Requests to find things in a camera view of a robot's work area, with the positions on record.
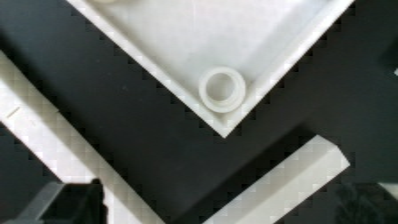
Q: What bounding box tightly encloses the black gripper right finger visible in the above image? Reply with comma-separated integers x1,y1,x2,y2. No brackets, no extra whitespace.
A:
334,183,398,224

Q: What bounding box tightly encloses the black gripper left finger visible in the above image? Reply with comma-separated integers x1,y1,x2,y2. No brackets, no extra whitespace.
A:
16,179,109,224

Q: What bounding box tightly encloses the white square tabletop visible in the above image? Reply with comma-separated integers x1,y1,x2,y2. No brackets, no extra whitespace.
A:
66,0,354,136

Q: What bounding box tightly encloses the white table leg far left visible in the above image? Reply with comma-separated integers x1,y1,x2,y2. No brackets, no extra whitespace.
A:
203,135,350,224

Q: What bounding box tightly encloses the white U-shaped fence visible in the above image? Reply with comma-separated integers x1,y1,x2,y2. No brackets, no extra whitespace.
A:
0,51,164,224

